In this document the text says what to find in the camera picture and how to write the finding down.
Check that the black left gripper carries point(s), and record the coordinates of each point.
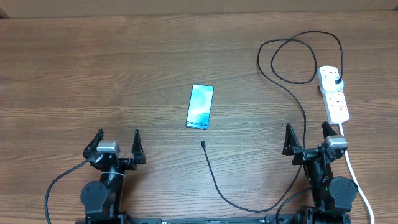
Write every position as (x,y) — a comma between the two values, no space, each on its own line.
(138,157)

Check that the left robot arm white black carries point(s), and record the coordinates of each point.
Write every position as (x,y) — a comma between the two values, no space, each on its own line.
(102,198)

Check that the Galaxy smartphone with teal screen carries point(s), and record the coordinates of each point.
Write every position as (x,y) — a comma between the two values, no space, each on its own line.
(199,109)

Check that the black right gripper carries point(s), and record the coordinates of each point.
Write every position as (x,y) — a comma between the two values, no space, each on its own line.
(291,146)

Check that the white power strip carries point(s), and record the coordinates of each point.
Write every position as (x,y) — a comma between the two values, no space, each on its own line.
(335,103)

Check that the white charger plug adapter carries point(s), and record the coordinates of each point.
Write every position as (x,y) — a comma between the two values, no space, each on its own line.
(330,84)

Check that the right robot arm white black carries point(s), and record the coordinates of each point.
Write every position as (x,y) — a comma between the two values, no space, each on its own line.
(332,196)

